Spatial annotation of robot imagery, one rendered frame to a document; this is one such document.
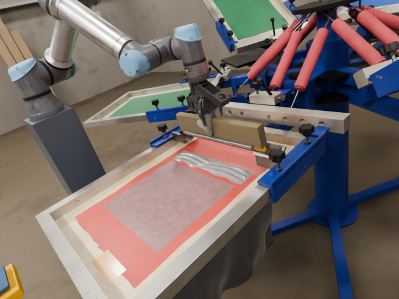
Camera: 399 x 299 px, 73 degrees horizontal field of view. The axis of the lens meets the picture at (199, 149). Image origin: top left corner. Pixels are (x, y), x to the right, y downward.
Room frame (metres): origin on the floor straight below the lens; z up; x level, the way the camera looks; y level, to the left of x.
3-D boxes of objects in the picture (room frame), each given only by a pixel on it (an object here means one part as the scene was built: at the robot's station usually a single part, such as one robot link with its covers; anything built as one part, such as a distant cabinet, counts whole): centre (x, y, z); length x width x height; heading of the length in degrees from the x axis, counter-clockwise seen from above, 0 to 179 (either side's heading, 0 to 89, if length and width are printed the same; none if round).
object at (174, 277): (0.76, 0.09, 0.97); 0.79 x 0.58 x 0.04; 125
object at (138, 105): (1.74, 0.06, 1.05); 1.08 x 0.61 x 0.23; 65
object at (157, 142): (1.12, 0.06, 0.98); 0.30 x 0.05 x 0.07; 125
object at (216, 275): (0.56, 0.02, 0.74); 0.46 x 0.04 x 0.42; 125
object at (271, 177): (0.67, -0.26, 0.98); 0.30 x 0.05 x 0.07; 125
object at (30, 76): (1.25, 0.61, 1.37); 0.13 x 0.12 x 0.14; 142
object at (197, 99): (0.90, -0.06, 1.20); 0.09 x 0.08 x 0.12; 35
